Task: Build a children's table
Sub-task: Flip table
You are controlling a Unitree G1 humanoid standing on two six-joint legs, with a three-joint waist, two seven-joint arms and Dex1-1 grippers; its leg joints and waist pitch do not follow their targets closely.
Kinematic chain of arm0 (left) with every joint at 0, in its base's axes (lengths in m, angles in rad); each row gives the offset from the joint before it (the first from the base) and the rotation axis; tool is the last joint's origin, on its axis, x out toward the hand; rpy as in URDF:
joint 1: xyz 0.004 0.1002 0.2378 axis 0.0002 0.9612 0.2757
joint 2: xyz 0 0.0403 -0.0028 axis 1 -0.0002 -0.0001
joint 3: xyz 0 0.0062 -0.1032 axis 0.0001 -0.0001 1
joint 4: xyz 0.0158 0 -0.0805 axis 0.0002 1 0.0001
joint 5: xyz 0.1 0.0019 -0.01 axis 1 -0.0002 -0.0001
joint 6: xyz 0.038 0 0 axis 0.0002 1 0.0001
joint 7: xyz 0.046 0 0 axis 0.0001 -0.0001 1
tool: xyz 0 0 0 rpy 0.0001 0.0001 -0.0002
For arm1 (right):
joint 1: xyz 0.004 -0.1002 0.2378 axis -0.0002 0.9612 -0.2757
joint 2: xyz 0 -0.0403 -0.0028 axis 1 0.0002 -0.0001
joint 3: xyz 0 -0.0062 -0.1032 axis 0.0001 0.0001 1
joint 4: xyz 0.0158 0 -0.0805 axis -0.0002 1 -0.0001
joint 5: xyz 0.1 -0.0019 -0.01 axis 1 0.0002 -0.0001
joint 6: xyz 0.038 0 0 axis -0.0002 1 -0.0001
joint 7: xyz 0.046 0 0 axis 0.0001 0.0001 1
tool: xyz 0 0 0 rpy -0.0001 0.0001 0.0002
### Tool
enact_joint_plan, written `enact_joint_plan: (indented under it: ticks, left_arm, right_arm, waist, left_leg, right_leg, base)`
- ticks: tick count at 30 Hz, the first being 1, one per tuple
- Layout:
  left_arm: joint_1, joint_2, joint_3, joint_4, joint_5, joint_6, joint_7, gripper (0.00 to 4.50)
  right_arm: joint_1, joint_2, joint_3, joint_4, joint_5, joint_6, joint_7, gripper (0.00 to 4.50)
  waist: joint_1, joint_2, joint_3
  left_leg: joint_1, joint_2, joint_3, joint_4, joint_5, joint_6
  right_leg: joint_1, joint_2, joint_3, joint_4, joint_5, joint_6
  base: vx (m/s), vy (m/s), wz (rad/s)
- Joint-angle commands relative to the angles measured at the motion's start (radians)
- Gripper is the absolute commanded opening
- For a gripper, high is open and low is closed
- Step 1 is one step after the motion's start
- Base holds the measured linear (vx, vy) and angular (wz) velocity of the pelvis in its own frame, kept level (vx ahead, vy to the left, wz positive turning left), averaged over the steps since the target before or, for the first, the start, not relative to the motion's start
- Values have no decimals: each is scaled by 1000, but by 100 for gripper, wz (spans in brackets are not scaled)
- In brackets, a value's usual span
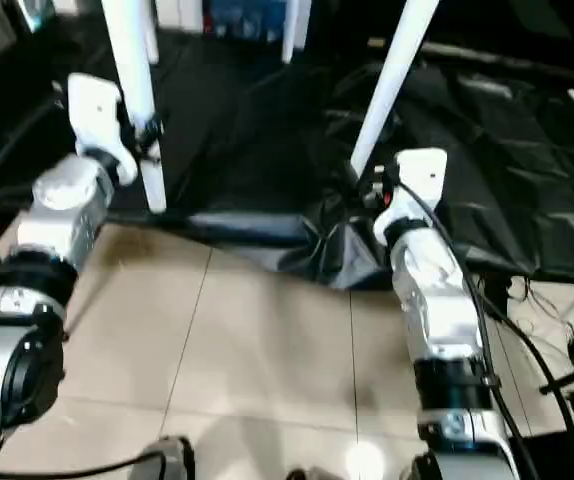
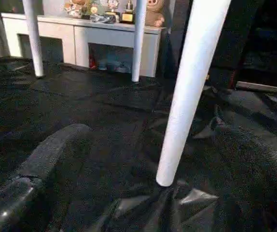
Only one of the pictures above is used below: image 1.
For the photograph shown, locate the white plastic table leg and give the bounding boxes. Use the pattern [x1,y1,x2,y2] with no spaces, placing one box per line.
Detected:
[101,0,170,215]
[141,0,161,67]
[281,0,314,65]
[349,0,440,183]

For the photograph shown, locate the grey left robot leg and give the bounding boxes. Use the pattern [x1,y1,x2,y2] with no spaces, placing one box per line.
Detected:
[151,436,200,480]

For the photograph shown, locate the white display cabinet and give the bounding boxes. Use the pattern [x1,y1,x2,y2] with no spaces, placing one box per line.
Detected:
[155,0,300,46]

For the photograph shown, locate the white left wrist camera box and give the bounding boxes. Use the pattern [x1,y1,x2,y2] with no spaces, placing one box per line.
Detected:
[63,74,140,187]

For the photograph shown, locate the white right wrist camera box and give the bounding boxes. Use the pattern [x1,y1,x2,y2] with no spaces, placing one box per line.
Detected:
[371,147,450,247]

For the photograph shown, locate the black work mat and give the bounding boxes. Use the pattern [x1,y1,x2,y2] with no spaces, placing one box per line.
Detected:
[0,15,574,293]

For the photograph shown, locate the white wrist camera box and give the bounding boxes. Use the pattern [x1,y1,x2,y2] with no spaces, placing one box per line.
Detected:
[63,74,140,187]
[371,147,450,247]

